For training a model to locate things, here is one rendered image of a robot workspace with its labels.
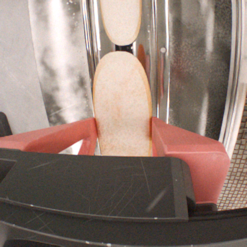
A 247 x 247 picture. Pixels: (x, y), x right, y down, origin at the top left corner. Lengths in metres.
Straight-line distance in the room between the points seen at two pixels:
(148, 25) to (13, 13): 0.17
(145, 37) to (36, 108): 0.17
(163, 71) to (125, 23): 0.06
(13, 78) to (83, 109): 0.12
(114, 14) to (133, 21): 0.02
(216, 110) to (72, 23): 0.19
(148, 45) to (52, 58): 0.09
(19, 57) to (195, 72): 0.22
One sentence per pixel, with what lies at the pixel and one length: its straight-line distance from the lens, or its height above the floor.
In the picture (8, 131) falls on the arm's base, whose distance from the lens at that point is 0.33.
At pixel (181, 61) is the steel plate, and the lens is 0.23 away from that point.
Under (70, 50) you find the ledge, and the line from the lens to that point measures 0.20.
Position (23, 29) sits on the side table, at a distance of 0.27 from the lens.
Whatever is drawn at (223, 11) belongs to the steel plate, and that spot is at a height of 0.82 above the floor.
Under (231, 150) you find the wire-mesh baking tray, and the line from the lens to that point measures 0.21.
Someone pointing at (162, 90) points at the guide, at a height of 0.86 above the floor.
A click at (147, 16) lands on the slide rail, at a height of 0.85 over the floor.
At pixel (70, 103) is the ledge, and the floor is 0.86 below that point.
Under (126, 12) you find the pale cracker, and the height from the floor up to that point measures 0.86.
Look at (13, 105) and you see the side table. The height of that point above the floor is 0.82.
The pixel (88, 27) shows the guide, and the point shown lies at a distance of 0.19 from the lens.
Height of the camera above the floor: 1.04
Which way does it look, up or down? 60 degrees down
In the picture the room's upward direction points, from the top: 168 degrees counter-clockwise
